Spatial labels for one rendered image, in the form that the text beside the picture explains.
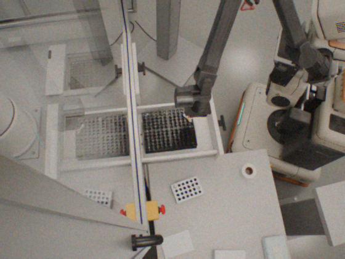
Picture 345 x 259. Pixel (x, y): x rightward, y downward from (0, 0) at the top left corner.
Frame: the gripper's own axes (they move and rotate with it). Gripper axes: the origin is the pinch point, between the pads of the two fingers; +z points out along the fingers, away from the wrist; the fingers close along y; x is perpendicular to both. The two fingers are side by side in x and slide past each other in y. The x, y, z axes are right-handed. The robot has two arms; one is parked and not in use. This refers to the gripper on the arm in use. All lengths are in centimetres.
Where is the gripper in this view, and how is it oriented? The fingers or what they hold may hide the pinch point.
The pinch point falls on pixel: (193, 115)
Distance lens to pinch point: 112.9
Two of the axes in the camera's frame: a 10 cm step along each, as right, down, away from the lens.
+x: -1.1, -9.5, 2.9
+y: 9.9, -0.7, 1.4
